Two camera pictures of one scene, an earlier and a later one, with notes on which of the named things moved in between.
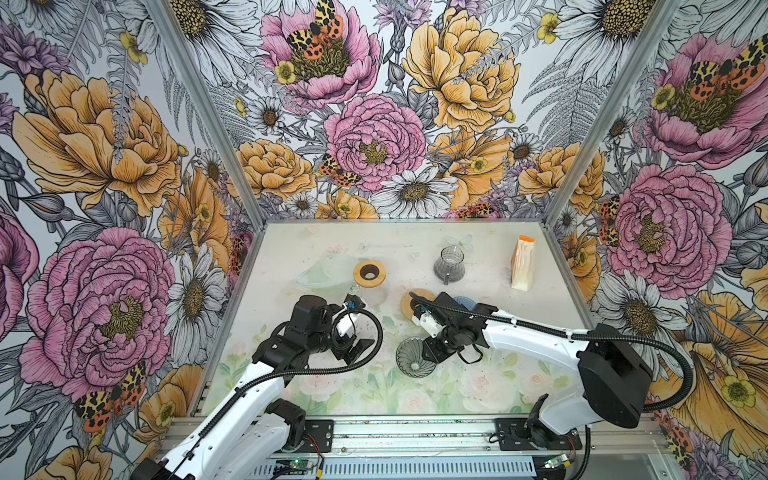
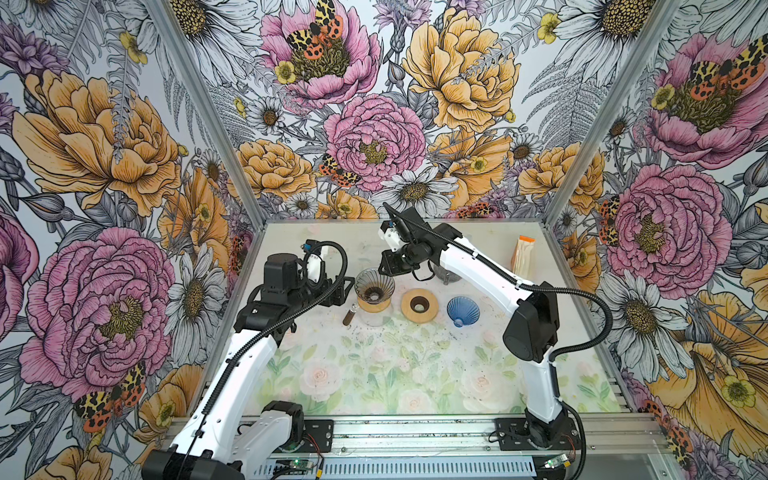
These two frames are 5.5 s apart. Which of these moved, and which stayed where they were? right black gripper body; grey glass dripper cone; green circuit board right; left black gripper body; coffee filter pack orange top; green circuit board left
Moved: left black gripper body; grey glass dripper cone; right black gripper body
Stayed: green circuit board left; coffee filter pack orange top; green circuit board right
